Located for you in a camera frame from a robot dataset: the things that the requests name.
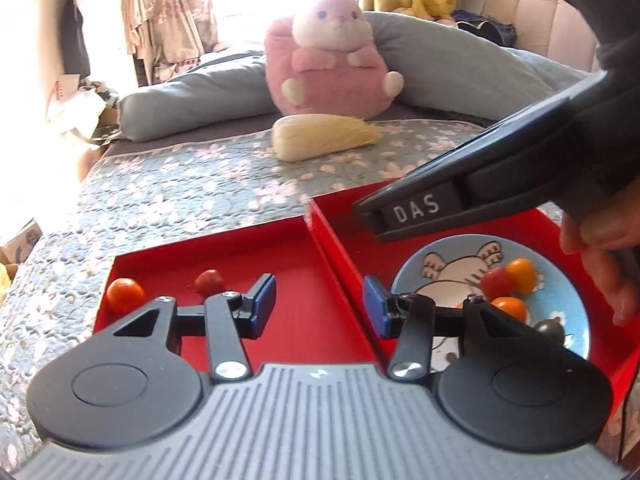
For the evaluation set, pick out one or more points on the small dark brown tomato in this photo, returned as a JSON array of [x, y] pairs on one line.
[[550, 329]]

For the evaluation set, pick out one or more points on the long grey-blue pillow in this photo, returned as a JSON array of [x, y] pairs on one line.
[[175, 105]]

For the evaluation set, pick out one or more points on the red tray with plate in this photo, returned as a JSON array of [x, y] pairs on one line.
[[340, 240]]

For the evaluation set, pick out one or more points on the small yellowish orange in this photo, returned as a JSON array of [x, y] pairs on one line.
[[523, 275]]

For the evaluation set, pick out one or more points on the deep orange tangerine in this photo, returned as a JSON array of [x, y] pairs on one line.
[[124, 294]]

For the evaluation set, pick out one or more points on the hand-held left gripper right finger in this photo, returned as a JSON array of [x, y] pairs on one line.
[[375, 306]]

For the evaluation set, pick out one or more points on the beige padded headboard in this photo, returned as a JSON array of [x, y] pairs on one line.
[[545, 25]]

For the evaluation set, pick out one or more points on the white box red print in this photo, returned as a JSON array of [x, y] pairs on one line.
[[75, 105]]

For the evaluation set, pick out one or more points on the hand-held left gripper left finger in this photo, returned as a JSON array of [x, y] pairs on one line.
[[265, 306]]

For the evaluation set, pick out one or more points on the napa cabbage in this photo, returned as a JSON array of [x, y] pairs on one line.
[[320, 135]]

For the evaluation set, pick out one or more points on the wide red tray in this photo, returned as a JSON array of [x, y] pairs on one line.
[[300, 280]]

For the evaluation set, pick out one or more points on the blue cartoon animal plate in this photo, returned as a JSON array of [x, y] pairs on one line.
[[465, 270]]

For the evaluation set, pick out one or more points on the small red tomato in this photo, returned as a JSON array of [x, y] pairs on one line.
[[207, 282]]

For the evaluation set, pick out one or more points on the person's right hand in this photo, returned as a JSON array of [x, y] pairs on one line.
[[615, 280]]

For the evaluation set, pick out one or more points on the hanging dark garment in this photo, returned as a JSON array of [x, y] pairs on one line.
[[75, 15]]

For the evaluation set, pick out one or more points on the hanging pale clothes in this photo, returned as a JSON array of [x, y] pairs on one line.
[[170, 15]]

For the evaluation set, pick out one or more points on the brown cardboard box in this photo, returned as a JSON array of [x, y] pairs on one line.
[[20, 242]]

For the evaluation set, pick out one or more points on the red apple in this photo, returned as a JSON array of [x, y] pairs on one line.
[[497, 284]]

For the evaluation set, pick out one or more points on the floral quilted blanket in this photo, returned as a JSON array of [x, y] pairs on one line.
[[150, 200]]

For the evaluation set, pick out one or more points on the dark blue clothing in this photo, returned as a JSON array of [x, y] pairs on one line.
[[487, 27]]

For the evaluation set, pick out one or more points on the pink plush toy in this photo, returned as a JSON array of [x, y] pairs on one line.
[[330, 60]]

